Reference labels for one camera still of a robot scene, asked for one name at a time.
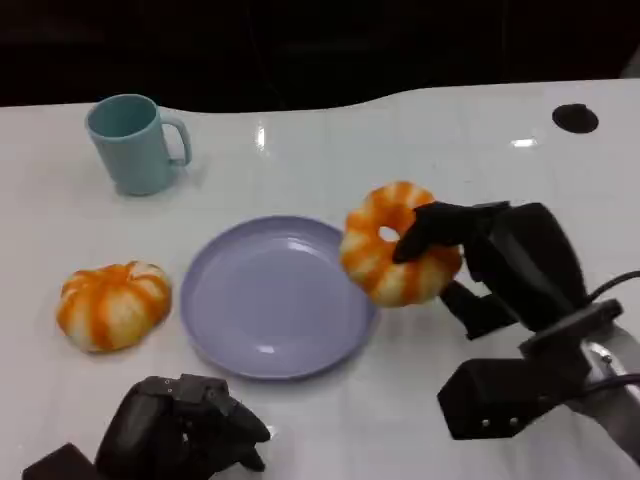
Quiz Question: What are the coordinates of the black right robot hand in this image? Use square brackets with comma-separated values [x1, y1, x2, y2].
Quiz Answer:
[392, 200, 587, 341]

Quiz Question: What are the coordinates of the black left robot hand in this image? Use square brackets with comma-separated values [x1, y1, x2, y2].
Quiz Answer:
[94, 373, 272, 480]

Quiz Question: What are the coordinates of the orange and white bread roll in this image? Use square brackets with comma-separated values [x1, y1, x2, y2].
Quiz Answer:
[55, 260, 173, 354]
[339, 180, 463, 309]

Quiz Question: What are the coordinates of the black table grommet hole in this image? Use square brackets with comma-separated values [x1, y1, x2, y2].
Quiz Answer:
[551, 103, 600, 134]

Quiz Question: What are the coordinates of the lilac plate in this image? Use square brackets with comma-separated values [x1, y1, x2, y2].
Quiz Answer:
[179, 215, 378, 383]

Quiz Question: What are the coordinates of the pale green mug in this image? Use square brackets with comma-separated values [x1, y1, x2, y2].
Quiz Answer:
[84, 93, 193, 197]

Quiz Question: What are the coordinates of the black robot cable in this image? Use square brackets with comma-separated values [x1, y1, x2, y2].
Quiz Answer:
[583, 270, 640, 305]

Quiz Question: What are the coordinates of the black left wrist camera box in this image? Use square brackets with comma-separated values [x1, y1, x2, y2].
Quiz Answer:
[21, 442, 109, 480]

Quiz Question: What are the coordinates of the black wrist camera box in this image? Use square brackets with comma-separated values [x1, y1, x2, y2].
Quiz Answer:
[436, 299, 625, 441]
[21, 442, 109, 480]

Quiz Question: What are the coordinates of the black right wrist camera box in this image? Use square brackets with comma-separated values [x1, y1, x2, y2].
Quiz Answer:
[436, 299, 625, 441]

